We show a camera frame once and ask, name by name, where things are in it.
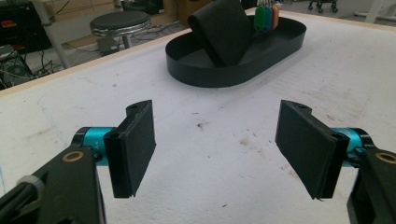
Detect key ring with coloured tags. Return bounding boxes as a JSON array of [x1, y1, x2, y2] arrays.
[[253, 0, 283, 34]]

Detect black oval tray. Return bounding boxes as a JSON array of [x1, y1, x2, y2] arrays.
[[164, 14, 308, 89]]

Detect black wallet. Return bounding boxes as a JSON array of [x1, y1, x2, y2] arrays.
[[187, 0, 257, 69]]

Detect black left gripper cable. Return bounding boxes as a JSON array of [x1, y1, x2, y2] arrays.
[[0, 175, 47, 218]]

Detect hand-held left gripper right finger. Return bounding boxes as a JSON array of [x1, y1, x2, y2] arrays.
[[275, 99, 350, 201]]

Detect tangle of floor cables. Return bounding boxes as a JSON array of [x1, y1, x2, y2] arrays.
[[0, 46, 68, 91]]

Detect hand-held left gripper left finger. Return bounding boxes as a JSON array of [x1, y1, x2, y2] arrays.
[[103, 99, 158, 200]]

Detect white metal stand leg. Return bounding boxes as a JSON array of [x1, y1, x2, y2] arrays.
[[30, 0, 72, 70]]

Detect black round stool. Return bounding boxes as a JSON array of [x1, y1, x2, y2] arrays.
[[89, 10, 152, 58]]

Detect black computer tower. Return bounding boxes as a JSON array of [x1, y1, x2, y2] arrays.
[[0, 1, 53, 53]]

